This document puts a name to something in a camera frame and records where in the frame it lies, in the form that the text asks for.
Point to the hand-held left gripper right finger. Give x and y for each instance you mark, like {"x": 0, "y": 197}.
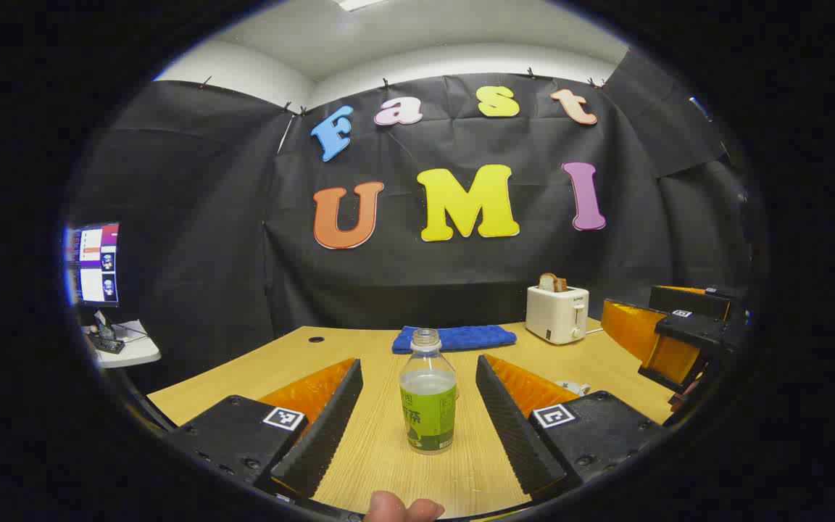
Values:
{"x": 519, "y": 435}

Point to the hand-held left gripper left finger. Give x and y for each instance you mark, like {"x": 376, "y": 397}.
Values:
{"x": 316, "y": 442}

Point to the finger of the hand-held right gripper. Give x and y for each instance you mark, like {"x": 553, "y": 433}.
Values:
{"x": 686, "y": 299}
{"x": 635, "y": 330}

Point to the green label water bottle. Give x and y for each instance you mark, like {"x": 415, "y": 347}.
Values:
{"x": 428, "y": 406}

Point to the white toaster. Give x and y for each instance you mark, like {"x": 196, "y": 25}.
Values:
{"x": 557, "y": 315}

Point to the bread slice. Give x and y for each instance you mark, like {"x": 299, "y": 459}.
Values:
{"x": 552, "y": 283}

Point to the blue towel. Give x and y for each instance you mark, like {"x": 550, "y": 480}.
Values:
{"x": 454, "y": 338}

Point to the white side desk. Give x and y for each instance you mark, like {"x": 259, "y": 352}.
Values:
{"x": 136, "y": 349}

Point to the small black device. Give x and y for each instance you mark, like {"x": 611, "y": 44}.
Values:
{"x": 109, "y": 345}

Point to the computer monitor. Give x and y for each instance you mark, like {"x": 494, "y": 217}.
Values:
{"x": 97, "y": 262}

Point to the ceiling light panel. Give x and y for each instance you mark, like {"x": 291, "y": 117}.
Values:
{"x": 359, "y": 3}

